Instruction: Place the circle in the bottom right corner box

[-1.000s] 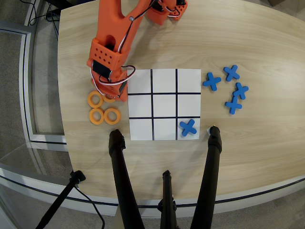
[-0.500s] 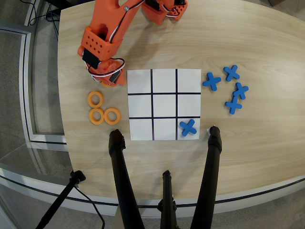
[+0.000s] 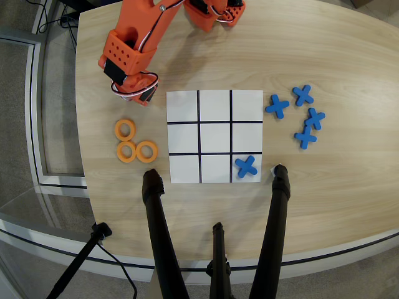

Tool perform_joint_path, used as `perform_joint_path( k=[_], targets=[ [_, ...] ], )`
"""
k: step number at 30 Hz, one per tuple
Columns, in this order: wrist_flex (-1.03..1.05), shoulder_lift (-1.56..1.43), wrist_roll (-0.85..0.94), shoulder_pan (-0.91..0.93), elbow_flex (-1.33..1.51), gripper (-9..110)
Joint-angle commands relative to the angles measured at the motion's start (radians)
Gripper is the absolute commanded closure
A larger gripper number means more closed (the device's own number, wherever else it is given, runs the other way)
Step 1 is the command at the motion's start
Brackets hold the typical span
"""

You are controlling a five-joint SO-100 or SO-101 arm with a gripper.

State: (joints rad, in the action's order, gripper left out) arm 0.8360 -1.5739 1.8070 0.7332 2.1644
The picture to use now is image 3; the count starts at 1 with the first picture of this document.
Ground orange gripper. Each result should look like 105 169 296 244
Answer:
110 70 160 108

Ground white tic-tac-toe paper board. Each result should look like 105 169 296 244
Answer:
166 89 264 184

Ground blue cross piece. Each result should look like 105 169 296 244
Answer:
292 84 315 107
304 107 327 131
234 155 258 180
265 94 291 120
294 125 318 150

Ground thick black tripod leg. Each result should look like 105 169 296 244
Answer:
142 168 190 299
248 164 292 299

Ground slim black stand pole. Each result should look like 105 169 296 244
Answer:
46 222 113 299

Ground thin black tripod leg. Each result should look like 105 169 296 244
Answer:
205 222 233 299

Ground orange ring piece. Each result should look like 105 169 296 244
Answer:
116 140 137 163
135 140 159 163
113 119 136 141

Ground black floor cables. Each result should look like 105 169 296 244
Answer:
36 0 79 57

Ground grey metal glass panel frame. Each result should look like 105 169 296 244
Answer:
0 26 89 189

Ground black stand cable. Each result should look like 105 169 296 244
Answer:
96 242 138 299

